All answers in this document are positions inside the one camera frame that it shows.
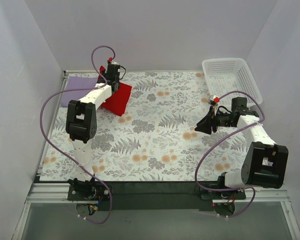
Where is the aluminium frame rail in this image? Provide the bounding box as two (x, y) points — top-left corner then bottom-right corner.
(25, 182), (290, 204)

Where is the white plastic basket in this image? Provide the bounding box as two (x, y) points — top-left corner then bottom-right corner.
(202, 57), (263, 105)

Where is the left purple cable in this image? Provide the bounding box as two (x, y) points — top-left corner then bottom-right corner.
(39, 45), (113, 225)

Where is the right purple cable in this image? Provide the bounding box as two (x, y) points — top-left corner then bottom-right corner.
(194, 90), (266, 219)

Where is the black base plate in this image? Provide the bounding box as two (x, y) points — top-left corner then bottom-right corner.
(67, 179), (246, 211)

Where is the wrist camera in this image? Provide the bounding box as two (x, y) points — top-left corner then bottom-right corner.
(207, 95), (220, 113)
(107, 57), (121, 68)

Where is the purple cable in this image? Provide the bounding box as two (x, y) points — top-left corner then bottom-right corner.
(39, 45), (113, 225)
(194, 90), (266, 219)

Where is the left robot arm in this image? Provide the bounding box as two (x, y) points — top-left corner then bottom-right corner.
(66, 59), (121, 201)

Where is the red t shirt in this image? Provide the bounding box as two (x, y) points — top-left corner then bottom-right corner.
(99, 65), (132, 117)

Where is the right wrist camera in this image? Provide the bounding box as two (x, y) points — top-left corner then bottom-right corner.
(207, 95), (220, 113)

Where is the folded purple t shirt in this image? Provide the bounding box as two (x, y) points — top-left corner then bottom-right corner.
(60, 76), (97, 107)

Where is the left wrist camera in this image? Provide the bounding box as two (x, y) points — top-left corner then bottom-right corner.
(107, 57), (121, 68)

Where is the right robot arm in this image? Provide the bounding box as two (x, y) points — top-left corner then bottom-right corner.
(195, 95), (289, 199)

